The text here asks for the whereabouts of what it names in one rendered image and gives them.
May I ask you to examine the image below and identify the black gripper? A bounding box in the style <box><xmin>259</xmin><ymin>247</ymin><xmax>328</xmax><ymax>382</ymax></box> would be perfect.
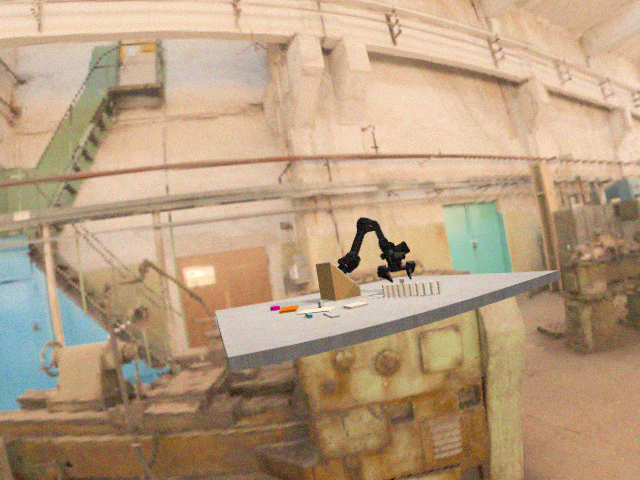
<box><xmin>377</xmin><ymin>256</ymin><xmax>415</xmax><ymax>283</ymax></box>

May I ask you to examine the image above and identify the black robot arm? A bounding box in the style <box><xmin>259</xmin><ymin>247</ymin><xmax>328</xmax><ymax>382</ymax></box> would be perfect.
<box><xmin>338</xmin><ymin>217</ymin><xmax>410</xmax><ymax>274</ymax></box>

